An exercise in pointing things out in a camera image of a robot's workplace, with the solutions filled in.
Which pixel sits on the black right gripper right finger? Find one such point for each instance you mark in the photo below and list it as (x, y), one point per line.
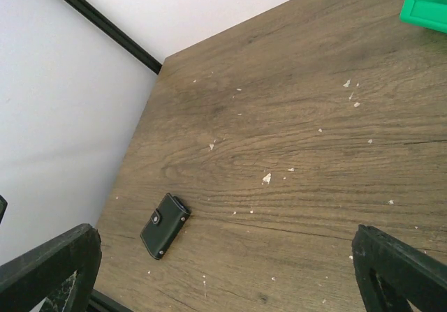
(394, 276)

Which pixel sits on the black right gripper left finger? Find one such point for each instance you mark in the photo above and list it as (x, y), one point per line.
(59, 274)

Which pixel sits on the black leather card holder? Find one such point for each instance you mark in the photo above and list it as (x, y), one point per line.
(163, 226)

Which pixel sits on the green plastic bin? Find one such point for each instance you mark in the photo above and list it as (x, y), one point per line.
(430, 14)

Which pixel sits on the black frame post left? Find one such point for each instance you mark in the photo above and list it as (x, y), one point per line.
(100, 21)

